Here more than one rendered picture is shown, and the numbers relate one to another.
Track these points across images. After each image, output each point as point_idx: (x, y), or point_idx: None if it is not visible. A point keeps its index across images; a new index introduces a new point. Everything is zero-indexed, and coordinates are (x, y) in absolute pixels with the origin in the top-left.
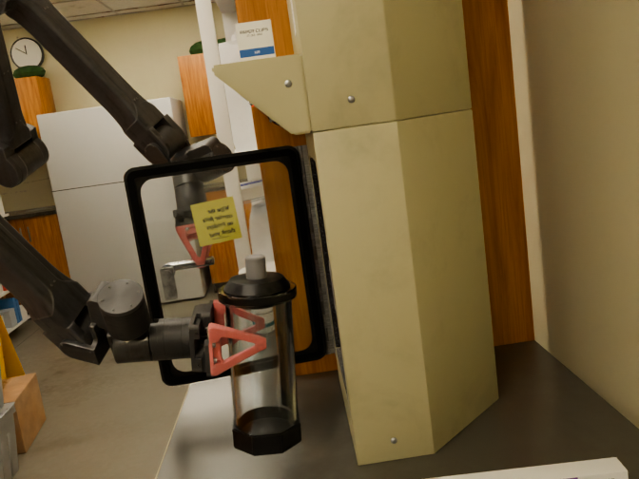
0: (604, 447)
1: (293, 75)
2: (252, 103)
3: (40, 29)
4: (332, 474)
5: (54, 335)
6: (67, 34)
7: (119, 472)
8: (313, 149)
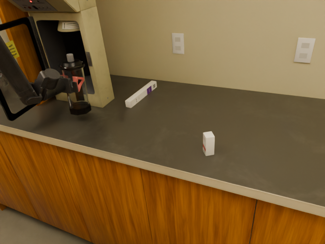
0: (141, 83)
1: None
2: (65, 1)
3: None
4: (100, 112)
5: (25, 97)
6: None
7: None
8: (72, 16)
